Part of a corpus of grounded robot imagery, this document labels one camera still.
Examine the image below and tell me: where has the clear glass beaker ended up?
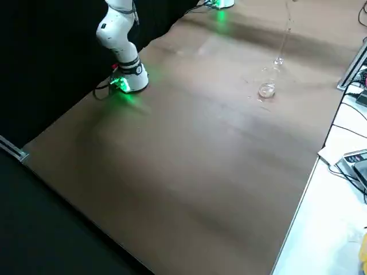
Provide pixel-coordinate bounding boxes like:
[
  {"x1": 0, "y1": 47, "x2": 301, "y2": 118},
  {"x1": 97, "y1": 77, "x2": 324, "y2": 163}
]
[{"x1": 257, "y1": 66, "x2": 282, "y2": 100}]

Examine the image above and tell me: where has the grey labelled device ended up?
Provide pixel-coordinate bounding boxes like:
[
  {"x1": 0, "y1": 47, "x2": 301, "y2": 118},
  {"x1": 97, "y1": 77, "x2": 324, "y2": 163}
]
[{"x1": 335, "y1": 148, "x2": 367, "y2": 190}]

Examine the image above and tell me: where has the black adapter block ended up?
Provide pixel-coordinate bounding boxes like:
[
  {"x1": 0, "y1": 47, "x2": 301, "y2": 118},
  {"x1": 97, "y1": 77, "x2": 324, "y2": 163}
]
[{"x1": 355, "y1": 91, "x2": 367, "y2": 108}]

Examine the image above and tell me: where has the yellow object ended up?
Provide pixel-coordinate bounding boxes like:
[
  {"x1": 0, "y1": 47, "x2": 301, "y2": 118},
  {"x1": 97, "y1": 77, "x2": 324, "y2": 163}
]
[{"x1": 357, "y1": 242, "x2": 367, "y2": 274}]

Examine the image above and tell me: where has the black base cable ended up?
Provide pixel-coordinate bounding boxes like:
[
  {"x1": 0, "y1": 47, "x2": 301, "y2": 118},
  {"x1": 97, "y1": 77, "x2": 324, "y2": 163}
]
[
  {"x1": 183, "y1": 1, "x2": 209, "y2": 15},
  {"x1": 94, "y1": 81, "x2": 117, "y2": 100}
]

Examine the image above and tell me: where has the black desk cable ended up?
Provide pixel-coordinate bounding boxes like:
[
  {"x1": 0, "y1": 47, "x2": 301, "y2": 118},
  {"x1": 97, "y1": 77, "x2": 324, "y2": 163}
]
[{"x1": 329, "y1": 82, "x2": 367, "y2": 135}]

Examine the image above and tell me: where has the silver aluminium frame post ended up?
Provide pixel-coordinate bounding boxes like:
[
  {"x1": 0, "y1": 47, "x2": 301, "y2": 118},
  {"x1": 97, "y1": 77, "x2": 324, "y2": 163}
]
[
  {"x1": 337, "y1": 42, "x2": 367, "y2": 91},
  {"x1": 0, "y1": 135, "x2": 30, "y2": 163}
]

